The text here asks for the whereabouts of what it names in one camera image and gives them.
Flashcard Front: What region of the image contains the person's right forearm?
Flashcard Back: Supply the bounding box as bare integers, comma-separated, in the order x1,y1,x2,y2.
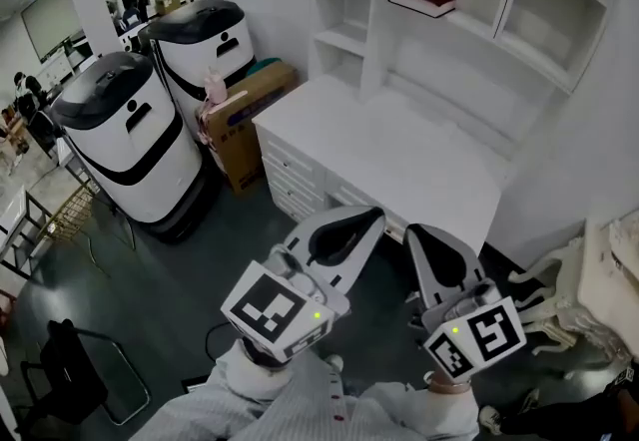
358,371,481,441

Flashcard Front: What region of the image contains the teal round item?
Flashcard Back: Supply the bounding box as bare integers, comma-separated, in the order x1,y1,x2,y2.
244,56,284,77

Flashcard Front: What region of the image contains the large brown cardboard box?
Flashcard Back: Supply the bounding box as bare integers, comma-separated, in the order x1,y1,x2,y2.
197,60,301,197

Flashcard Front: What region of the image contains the yellow wire basket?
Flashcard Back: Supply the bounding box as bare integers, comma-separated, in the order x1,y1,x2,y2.
37,182,101,244

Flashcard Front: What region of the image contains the white desk with shelf hutch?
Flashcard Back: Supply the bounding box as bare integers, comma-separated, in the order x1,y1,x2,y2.
252,0,625,255

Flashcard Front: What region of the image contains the black fabric chair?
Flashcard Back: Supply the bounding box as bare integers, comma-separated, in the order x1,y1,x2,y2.
17,317,152,430

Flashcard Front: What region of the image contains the white drawer cabinet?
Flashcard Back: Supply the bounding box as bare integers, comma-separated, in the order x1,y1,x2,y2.
255,123,330,224

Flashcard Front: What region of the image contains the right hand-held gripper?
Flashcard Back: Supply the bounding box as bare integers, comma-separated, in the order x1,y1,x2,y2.
402,223,528,380

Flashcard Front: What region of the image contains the ornate white carved chair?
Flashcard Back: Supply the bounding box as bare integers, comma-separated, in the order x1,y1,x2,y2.
507,209,639,365

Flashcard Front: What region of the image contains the black floor cable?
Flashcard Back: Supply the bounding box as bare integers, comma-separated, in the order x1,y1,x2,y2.
204,321,239,365

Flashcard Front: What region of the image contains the white and black service robot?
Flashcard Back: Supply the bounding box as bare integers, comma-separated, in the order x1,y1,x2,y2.
49,51,209,243
138,0,259,136

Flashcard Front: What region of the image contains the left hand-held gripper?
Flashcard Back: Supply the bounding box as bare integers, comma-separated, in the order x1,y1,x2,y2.
220,206,387,365

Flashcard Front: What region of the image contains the white table with black frame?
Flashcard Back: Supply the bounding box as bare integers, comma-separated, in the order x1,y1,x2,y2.
0,184,56,280

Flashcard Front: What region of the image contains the white wall screen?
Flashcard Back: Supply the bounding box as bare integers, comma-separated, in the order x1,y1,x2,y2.
19,0,85,64

